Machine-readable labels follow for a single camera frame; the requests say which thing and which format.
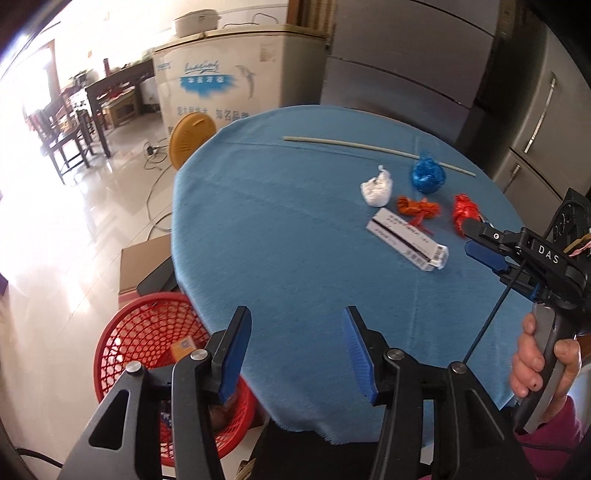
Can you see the blue tablecloth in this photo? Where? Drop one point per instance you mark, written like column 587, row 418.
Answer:
column 286, row 230

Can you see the dark wooden dining table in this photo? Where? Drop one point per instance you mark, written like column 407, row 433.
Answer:
column 120, row 81

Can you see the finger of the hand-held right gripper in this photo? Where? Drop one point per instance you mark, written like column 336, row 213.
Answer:
column 489, row 235
column 485, row 256

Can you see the person's right hand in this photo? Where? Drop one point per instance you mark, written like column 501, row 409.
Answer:
column 521, row 364

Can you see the small wooden bench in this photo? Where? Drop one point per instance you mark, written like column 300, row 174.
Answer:
column 122, row 108

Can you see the white long carton box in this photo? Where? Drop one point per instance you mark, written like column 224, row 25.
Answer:
column 401, row 233

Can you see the person's right forearm pink sleeve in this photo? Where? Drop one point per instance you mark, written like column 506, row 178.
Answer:
column 563, row 438

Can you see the orange wrapper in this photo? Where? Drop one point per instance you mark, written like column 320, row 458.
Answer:
column 415, row 208

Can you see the thin pale stick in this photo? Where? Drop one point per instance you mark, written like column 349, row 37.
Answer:
column 351, row 144

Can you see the red wrapper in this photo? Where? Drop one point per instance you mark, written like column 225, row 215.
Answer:
column 464, row 210

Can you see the white rice cooker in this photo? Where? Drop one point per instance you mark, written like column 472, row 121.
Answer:
column 196, row 23

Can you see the orange packet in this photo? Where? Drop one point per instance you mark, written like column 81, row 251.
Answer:
column 182, row 349

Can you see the cardboard box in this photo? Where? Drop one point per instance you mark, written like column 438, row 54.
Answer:
column 143, row 263

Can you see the white chest freezer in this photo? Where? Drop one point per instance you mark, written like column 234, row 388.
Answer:
column 221, row 69

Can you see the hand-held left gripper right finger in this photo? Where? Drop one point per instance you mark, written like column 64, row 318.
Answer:
column 358, row 355

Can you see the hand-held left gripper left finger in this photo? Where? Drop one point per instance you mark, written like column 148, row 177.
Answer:
column 233, row 364

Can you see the blue plastic bag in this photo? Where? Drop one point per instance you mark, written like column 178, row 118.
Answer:
column 428, row 176

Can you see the yellow round plastic disc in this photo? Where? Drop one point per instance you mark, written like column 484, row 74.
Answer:
column 191, row 138

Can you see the red plastic basket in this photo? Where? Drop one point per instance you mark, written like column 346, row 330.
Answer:
column 138, row 318

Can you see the white crumpled plastic wad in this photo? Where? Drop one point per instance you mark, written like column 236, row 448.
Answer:
column 376, row 189

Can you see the dark wooden chair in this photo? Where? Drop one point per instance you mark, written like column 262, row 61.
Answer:
column 60, row 124

